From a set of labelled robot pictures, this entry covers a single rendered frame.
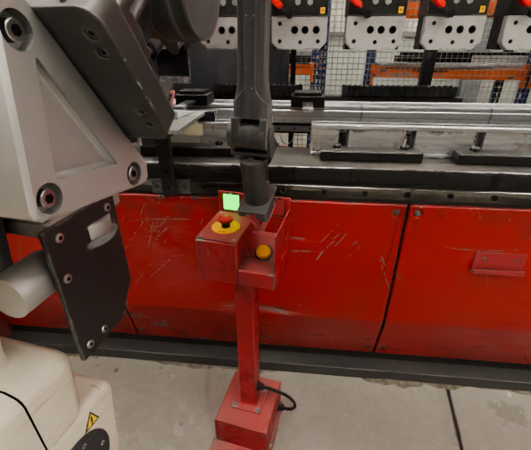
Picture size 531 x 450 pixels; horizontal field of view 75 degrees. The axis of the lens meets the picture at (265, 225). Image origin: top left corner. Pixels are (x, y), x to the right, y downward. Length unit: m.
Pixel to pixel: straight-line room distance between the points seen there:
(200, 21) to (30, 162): 0.17
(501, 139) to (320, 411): 1.08
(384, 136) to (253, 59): 0.62
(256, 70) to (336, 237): 0.65
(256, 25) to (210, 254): 0.50
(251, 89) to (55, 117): 0.46
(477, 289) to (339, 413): 0.65
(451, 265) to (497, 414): 0.63
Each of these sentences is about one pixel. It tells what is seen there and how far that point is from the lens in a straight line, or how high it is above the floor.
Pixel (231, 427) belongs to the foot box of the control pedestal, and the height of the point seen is 0.10.
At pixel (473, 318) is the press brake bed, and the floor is 0.35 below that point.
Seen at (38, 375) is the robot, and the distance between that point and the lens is 0.45.
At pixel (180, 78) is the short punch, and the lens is 1.19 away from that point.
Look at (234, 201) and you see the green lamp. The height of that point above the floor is 0.81.
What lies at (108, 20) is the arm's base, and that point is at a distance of 0.19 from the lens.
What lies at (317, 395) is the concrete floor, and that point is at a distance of 1.49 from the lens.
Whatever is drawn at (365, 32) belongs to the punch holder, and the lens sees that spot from 1.09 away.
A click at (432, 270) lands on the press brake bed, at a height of 0.54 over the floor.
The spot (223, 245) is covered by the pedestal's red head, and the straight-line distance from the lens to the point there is 0.83.
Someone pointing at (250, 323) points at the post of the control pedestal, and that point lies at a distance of 1.03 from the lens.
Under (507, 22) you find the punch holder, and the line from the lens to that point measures 1.20.
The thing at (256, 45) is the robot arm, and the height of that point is 1.19.
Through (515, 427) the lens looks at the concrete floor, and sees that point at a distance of 1.66.
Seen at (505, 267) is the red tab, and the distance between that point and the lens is 1.33.
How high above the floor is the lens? 1.20
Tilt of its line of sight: 28 degrees down
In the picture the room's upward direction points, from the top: straight up
